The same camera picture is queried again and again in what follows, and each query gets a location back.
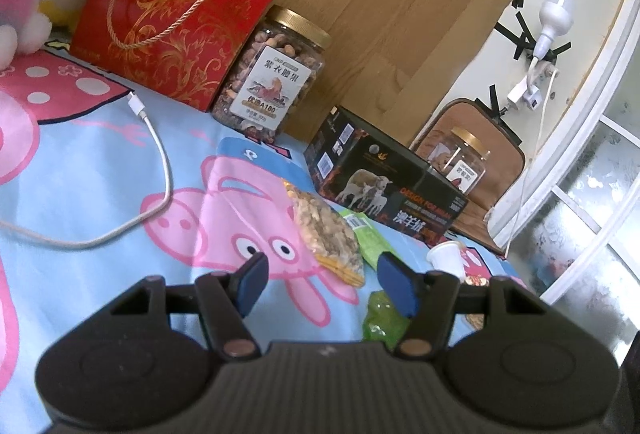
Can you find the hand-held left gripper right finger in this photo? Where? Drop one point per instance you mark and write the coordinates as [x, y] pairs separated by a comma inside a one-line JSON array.
[[397, 284]]

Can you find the clear mixed nut packet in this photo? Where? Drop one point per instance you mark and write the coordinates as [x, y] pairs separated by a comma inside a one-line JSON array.
[[325, 229]]

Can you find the wood-pattern board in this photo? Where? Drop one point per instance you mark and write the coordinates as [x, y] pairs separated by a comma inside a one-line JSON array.
[[390, 14]]

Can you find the black sheep-print box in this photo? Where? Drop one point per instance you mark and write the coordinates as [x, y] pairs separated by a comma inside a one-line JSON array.
[[380, 164]]

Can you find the small red snack packet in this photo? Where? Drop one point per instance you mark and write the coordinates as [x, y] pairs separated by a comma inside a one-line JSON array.
[[475, 282]]

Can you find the white jelly cup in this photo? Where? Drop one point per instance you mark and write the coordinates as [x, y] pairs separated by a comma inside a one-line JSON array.
[[445, 259]]

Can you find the gold-lid cashew jar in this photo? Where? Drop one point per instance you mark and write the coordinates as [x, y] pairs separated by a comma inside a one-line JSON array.
[[270, 79]]

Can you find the white usb charger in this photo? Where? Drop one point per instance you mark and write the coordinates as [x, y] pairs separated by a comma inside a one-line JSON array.
[[525, 95]]

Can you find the green snack packet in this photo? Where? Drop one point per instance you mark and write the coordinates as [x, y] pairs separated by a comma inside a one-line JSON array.
[[370, 239], [380, 321]]

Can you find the white window frame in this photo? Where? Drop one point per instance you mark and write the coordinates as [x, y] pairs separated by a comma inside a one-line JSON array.
[[595, 79]]

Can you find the red gift box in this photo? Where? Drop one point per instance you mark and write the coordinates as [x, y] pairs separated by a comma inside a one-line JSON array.
[[165, 14]]

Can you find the cartoon pig printed blanket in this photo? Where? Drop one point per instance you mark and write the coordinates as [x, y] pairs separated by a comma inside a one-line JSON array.
[[75, 174]]

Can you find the brown seat cushion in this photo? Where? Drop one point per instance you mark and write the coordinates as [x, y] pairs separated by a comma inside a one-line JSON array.
[[500, 174]]

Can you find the white bulb lamp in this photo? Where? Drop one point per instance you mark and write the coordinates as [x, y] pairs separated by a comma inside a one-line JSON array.
[[552, 17]]

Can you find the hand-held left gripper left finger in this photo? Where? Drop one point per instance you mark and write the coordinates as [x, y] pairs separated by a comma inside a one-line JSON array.
[[252, 284]]

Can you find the gold-lid pecan jar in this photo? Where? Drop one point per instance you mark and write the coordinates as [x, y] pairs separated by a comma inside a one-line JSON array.
[[465, 159]]

